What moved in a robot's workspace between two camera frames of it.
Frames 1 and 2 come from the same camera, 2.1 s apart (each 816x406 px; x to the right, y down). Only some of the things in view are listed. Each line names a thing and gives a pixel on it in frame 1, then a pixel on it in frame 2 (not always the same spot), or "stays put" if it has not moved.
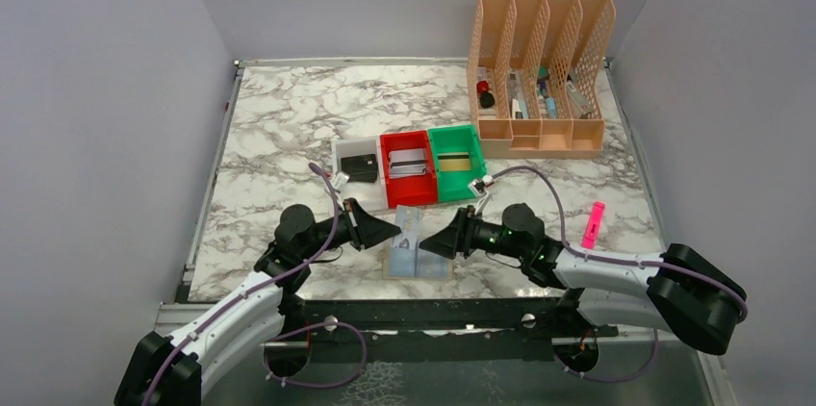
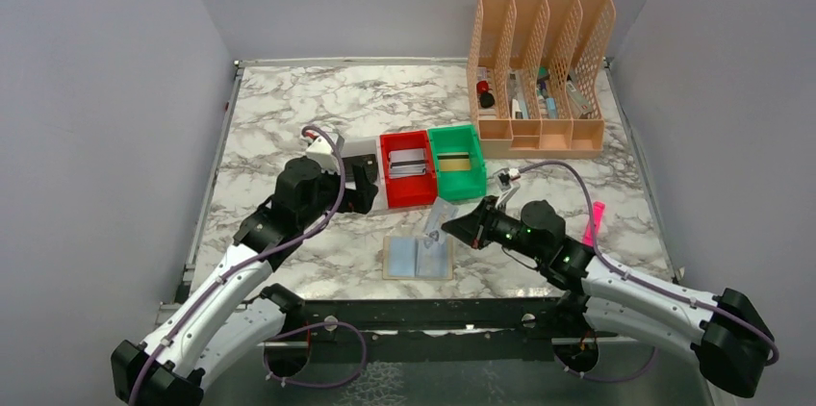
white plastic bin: x=369 y=195 stays put
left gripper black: x=351 y=224 → x=364 y=177
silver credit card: x=407 y=163 stays put
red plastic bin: x=413 y=190 stays put
